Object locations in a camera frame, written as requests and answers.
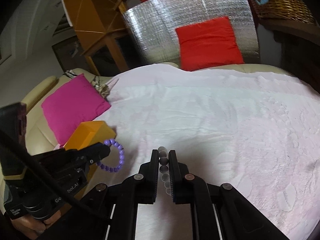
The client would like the purple bead bracelet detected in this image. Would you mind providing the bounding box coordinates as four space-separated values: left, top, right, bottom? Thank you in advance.
96 138 125 173

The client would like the white pearl bead bracelet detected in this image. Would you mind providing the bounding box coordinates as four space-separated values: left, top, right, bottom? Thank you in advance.
157 145 173 196

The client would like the wooden side table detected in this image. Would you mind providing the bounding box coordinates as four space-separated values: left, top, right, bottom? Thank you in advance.
76 0 129 76

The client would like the red cushion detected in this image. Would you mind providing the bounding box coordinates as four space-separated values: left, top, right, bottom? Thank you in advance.
176 16 244 72

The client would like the person left hand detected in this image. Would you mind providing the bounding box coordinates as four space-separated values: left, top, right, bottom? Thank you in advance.
11 210 61 239

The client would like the orange storage box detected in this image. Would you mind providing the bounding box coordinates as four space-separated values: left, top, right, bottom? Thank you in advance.
63 120 117 201

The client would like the wicker basket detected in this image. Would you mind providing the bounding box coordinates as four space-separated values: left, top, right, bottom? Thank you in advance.
250 0 316 25

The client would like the orange cardboard box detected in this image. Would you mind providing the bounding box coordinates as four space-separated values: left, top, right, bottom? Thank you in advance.
63 0 125 34

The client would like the magenta cushion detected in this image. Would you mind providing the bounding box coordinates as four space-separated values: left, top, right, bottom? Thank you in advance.
41 74 111 146

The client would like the silver foil insulation sheet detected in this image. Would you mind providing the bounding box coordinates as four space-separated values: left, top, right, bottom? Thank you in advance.
123 0 260 64

